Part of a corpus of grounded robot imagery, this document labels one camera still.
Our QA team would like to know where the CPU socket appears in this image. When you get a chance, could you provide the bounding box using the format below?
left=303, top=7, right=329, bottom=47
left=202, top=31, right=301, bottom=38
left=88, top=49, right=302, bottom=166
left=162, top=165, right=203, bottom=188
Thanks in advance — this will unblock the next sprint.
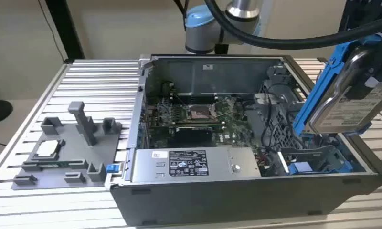
left=186, top=104, right=219, bottom=120

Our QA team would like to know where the black frame post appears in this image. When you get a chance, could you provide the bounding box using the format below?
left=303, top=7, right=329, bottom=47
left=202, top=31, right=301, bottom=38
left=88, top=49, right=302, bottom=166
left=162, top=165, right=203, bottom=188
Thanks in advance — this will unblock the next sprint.
left=45, top=0, right=85, bottom=61

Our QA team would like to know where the green RAM stick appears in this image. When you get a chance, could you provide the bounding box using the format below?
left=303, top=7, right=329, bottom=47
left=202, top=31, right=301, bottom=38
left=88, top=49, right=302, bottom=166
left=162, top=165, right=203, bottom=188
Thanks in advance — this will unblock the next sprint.
left=24, top=160, right=87, bottom=170

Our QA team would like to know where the silver power supply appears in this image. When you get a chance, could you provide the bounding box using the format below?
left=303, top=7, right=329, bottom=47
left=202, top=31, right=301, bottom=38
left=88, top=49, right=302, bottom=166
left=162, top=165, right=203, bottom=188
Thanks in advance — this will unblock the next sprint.
left=130, top=147, right=262, bottom=181

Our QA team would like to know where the black and grey PC case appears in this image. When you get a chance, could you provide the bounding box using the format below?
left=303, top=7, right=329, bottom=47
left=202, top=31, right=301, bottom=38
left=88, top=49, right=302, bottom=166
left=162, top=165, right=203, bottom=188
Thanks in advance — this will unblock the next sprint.
left=104, top=53, right=382, bottom=226

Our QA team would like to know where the coloured power wire bundle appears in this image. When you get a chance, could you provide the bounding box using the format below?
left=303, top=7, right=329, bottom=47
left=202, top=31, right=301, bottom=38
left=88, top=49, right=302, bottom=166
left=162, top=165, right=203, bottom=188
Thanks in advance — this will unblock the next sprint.
left=256, top=152, right=271, bottom=169

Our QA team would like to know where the black expansion card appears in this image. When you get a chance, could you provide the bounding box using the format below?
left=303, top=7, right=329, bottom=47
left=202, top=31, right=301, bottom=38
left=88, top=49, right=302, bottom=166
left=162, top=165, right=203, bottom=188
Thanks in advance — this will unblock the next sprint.
left=168, top=125, right=214, bottom=148

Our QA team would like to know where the grey metal disk bay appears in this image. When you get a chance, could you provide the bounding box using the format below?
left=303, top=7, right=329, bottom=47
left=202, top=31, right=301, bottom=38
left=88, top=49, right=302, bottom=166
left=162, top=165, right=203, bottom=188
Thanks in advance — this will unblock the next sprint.
left=278, top=143, right=357, bottom=177

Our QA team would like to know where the hard disk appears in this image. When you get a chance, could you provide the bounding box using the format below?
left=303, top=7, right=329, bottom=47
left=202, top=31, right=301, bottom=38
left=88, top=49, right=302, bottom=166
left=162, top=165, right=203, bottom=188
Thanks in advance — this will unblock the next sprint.
left=293, top=33, right=382, bottom=139

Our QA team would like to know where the green motherboard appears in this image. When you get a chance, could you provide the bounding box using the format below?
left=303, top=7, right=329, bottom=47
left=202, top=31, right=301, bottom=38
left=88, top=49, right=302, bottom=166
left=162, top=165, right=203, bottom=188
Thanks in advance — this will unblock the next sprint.
left=144, top=95, right=265, bottom=153

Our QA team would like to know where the grey perforated drive cage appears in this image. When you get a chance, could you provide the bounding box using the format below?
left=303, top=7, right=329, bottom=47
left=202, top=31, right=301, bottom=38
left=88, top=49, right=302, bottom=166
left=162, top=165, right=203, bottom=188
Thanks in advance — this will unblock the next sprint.
left=244, top=78, right=310, bottom=150

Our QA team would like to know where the flat blue disk wire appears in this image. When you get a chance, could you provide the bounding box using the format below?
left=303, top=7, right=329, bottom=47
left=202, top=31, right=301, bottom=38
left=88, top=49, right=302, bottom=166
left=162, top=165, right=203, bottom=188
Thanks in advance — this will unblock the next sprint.
left=289, top=163, right=313, bottom=174

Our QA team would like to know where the silver CPU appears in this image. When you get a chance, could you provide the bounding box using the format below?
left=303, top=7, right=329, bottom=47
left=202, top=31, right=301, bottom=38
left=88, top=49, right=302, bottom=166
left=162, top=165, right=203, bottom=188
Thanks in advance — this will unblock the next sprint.
left=36, top=141, right=60, bottom=156

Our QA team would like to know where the thick black hose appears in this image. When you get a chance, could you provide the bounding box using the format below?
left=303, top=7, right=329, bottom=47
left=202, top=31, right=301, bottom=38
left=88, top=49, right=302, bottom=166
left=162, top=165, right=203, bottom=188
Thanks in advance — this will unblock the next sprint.
left=204, top=0, right=382, bottom=50

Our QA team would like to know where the grey parts rack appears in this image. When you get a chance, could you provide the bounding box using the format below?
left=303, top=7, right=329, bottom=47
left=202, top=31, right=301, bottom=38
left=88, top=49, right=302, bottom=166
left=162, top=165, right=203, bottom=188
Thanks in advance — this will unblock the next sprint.
left=12, top=101, right=123, bottom=191

